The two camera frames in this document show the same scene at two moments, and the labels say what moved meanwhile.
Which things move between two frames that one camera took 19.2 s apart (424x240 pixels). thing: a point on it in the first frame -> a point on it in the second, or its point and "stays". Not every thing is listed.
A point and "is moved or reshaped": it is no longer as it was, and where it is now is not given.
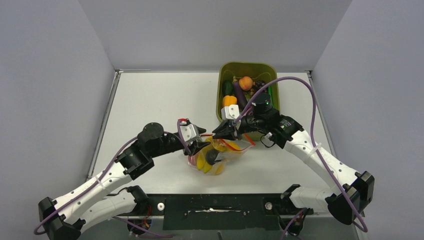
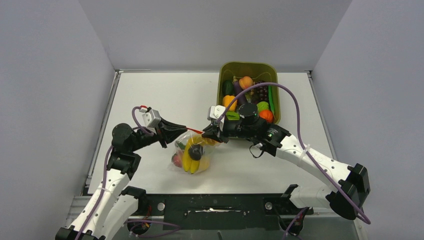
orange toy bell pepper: (229, 100) stays
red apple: (192, 159) -> (177, 159)
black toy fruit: (210, 156) is moved or reshaped
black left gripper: (194, 146) -> (168, 132)
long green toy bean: (270, 93) stays
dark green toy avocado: (227, 88) stays
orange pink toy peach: (245, 83) stays
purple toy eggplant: (241, 97) stays
